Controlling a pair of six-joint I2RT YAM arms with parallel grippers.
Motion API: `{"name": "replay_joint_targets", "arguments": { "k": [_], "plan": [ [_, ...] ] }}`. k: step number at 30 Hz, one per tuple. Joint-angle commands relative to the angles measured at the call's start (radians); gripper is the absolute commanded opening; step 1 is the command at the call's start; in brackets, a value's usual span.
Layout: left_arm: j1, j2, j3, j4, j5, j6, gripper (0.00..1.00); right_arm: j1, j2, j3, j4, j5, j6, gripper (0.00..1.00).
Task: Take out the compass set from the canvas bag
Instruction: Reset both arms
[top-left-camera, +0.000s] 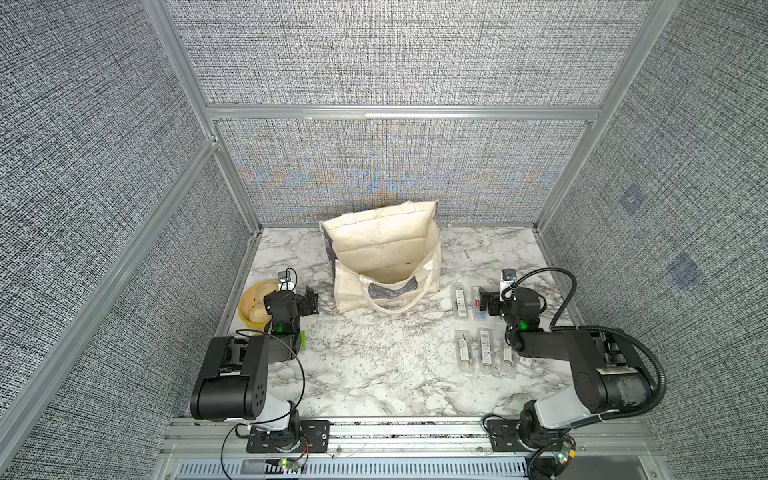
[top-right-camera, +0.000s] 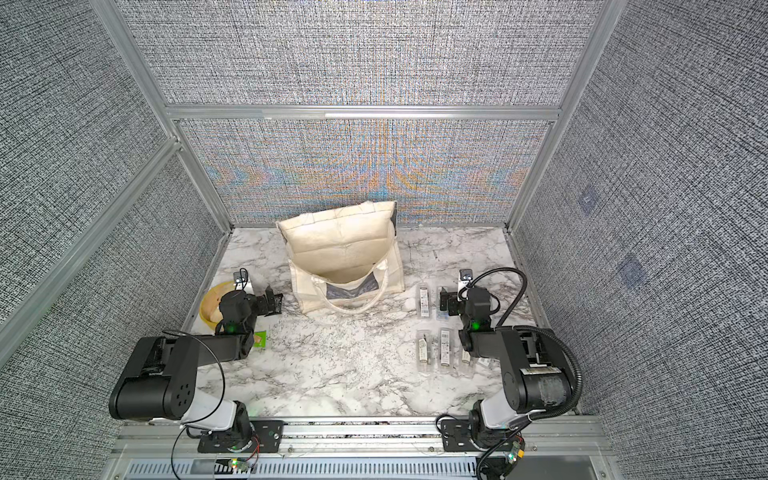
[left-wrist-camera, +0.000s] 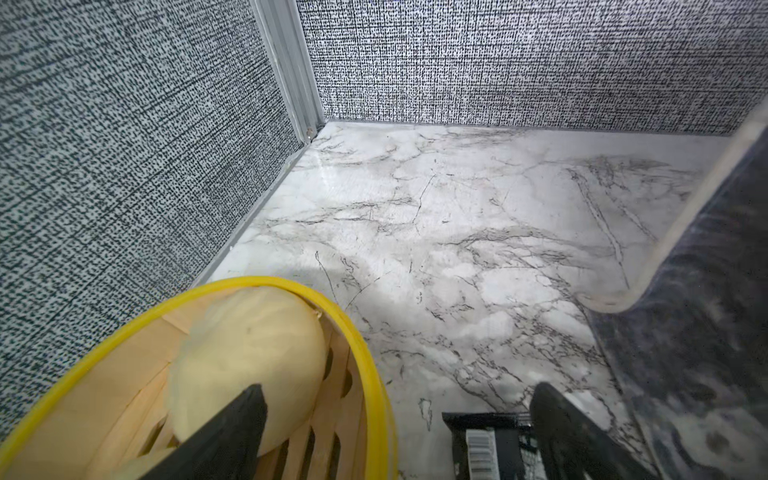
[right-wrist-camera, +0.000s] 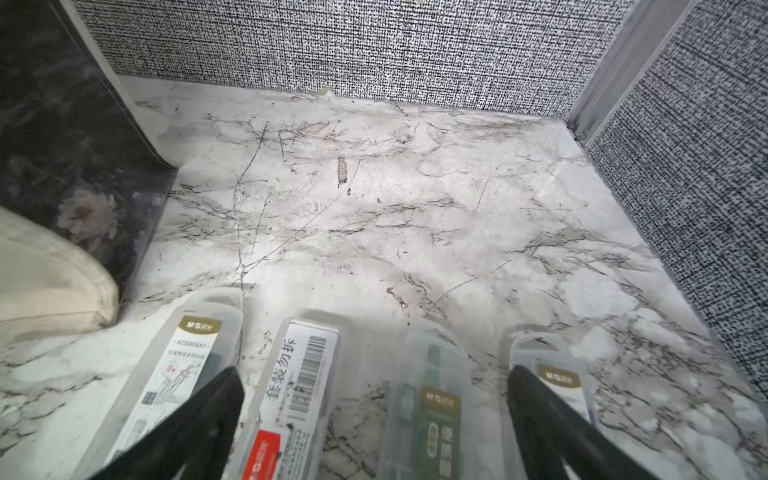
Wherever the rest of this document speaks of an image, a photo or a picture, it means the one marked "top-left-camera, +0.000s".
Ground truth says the clear compass set case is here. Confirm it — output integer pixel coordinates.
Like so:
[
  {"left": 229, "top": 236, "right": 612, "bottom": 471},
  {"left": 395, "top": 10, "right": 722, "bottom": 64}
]
[{"left": 453, "top": 285, "right": 469, "bottom": 321}]

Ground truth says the beige canvas tote bag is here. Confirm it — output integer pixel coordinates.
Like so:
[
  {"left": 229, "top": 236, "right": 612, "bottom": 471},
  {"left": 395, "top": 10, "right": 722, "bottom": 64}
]
[{"left": 319, "top": 201, "right": 442, "bottom": 315}]

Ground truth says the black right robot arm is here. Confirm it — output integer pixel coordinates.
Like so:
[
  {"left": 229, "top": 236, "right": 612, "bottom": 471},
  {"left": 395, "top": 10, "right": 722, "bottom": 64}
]
[{"left": 478, "top": 287, "right": 667, "bottom": 449}]

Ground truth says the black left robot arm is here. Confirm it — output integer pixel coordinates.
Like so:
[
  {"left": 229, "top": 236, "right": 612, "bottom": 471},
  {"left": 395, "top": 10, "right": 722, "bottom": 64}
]
[{"left": 190, "top": 281, "right": 319, "bottom": 441}]

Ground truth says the yellow tape roll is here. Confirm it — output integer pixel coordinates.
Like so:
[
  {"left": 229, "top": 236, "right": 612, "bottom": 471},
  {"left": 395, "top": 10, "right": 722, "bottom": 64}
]
[{"left": 238, "top": 280, "right": 278, "bottom": 331}]

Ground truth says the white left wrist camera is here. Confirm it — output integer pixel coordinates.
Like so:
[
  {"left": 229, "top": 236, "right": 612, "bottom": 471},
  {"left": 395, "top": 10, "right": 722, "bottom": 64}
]
[{"left": 277, "top": 267, "right": 298, "bottom": 292}]

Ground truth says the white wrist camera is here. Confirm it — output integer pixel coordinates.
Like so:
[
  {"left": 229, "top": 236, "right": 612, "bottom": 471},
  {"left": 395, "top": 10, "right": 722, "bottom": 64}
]
[
  {"left": 277, "top": 267, "right": 298, "bottom": 292},
  {"left": 499, "top": 268, "right": 517, "bottom": 297}
]

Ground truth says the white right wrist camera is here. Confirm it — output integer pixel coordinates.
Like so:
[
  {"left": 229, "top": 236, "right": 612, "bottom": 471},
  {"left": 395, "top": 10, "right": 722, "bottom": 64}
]
[{"left": 499, "top": 268, "right": 517, "bottom": 297}]

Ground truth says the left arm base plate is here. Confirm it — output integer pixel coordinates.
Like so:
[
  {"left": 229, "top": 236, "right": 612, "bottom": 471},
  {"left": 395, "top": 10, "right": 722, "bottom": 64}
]
[{"left": 246, "top": 420, "right": 332, "bottom": 455}]

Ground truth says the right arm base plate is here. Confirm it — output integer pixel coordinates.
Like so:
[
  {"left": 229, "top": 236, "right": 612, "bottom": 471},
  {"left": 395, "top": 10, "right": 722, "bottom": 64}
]
[{"left": 480, "top": 414, "right": 576, "bottom": 456}]

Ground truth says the aluminium front rail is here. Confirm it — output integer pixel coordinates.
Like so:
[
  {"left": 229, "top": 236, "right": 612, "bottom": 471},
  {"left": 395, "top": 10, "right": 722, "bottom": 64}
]
[{"left": 151, "top": 416, "right": 673, "bottom": 479}]

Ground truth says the black corrugated cable hose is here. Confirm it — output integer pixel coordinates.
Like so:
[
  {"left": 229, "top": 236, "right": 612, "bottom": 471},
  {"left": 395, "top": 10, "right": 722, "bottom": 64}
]
[{"left": 509, "top": 266, "right": 667, "bottom": 421}]

